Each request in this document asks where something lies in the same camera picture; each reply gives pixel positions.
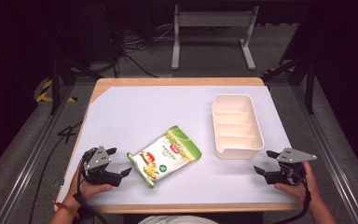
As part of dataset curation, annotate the black tripod stand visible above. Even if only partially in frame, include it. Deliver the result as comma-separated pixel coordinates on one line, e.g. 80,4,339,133
48,8,104,116
260,8,320,116

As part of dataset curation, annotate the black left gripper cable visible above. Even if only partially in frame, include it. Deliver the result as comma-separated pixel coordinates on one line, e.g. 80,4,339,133
73,154,109,224

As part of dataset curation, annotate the green and white snack bag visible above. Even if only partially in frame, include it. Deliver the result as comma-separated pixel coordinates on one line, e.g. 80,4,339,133
126,125,203,189

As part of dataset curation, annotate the grey metal table frame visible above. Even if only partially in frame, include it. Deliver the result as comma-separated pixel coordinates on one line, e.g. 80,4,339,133
171,4,261,71

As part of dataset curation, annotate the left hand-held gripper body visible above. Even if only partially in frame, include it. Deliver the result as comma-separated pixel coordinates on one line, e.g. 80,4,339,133
81,146,123,188

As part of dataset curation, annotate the person's light clothing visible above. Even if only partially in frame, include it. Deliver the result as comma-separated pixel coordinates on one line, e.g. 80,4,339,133
137,215,219,224

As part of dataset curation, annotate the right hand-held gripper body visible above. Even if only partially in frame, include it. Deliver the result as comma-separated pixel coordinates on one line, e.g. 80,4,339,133
263,147,318,187

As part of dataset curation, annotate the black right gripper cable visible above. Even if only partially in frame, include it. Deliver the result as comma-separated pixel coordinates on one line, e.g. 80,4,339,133
271,174,312,224

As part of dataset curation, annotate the thin black floor cable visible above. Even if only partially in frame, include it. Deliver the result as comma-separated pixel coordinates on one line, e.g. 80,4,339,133
27,120,85,224

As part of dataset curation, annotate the yellow and black striped tape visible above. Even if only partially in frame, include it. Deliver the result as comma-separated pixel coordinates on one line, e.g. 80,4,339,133
35,78,77,104

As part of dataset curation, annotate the white divided plastic bin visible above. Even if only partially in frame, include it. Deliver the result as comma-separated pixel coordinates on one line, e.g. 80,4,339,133
211,93,266,161

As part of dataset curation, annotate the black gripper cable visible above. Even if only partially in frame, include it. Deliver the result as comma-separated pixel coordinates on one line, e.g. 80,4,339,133
271,174,312,224
73,154,109,224

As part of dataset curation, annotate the bundle of floor cables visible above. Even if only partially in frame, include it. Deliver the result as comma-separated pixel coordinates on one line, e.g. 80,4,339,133
103,6,176,78

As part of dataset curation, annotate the red string bracelet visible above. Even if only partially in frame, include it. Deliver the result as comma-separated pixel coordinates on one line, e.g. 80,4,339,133
52,200,79,218

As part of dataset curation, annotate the person's left hand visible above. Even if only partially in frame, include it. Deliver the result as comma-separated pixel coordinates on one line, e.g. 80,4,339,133
69,169,114,208

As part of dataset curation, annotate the aluminium floor rail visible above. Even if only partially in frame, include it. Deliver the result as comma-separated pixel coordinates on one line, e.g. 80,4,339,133
0,83,76,224
292,83,358,224

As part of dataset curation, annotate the person's right hand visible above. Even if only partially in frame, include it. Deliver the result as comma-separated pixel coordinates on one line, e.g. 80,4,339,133
273,161,323,209

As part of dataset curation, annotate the white table mat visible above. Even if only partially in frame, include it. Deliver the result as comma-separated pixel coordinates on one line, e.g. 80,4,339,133
58,85,300,206

